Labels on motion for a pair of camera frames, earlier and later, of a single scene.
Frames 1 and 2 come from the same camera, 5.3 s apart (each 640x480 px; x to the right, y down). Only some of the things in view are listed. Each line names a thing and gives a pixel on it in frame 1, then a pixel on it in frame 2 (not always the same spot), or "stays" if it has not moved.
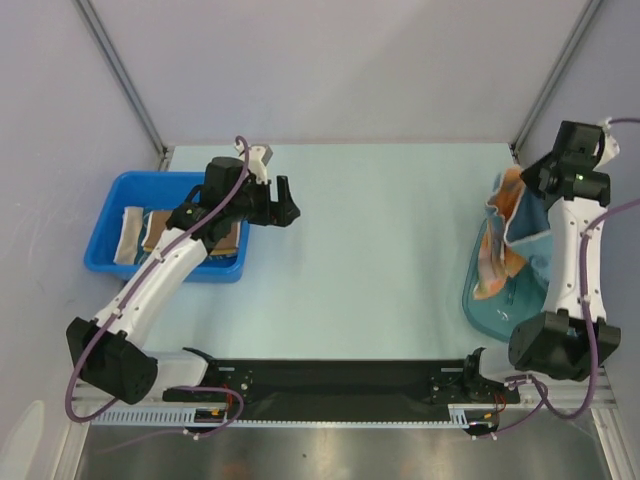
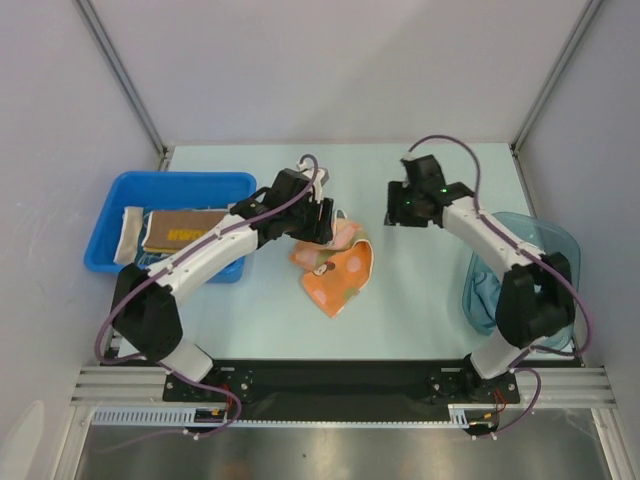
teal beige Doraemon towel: (131, 245) stays
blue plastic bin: (153, 191) stays
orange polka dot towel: (500, 260) to (335, 272)
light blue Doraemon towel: (527, 230) to (480, 295)
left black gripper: (280, 213) to (318, 231)
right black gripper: (538, 176) to (396, 203)
